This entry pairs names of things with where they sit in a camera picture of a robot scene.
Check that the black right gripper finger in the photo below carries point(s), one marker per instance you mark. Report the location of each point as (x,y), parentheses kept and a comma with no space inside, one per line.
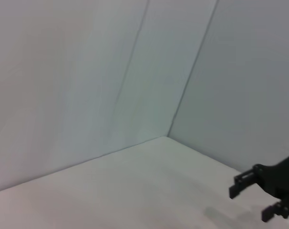
(241,184)
(279,207)

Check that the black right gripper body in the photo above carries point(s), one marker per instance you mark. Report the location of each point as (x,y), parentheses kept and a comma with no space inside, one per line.
(280,179)

